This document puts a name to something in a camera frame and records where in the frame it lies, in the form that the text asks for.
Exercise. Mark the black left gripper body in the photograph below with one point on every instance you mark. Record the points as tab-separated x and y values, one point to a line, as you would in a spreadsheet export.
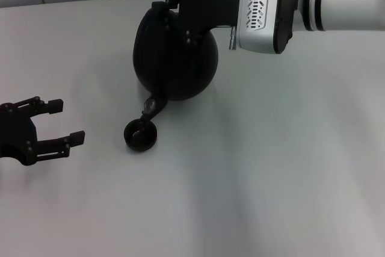
18	136

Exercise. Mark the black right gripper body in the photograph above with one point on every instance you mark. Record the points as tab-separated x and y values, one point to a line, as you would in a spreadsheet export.
210	7

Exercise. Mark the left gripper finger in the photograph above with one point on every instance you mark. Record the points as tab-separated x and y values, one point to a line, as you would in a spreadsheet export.
55	106
76	137

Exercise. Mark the black round teapot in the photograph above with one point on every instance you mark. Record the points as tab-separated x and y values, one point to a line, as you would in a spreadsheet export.
174	73

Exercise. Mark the small black teacup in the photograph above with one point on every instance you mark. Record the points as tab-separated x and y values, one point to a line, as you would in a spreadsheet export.
147	146

